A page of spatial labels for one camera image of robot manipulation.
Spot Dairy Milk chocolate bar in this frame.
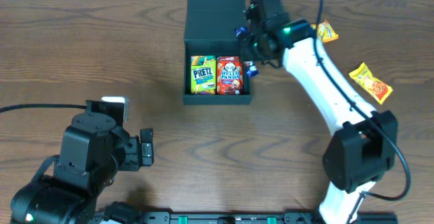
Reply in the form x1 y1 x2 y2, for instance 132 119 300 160
235 26 259 77

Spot red Hello Panda box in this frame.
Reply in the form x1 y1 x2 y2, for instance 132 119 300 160
216 56 243 95

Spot green Pretz box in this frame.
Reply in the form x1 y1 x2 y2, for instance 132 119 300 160
191 56 216 95

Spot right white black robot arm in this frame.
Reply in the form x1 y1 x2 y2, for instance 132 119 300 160
237 0 397 223

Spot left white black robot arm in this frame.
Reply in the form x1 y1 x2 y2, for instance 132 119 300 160
10 112 154 224

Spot small yellow snack packet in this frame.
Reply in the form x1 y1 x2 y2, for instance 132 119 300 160
317 19 339 43

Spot yellow orange snack packet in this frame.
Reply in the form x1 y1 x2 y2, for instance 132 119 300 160
349 62 393 105

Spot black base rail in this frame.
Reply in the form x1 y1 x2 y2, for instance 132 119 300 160
94 211 398 224

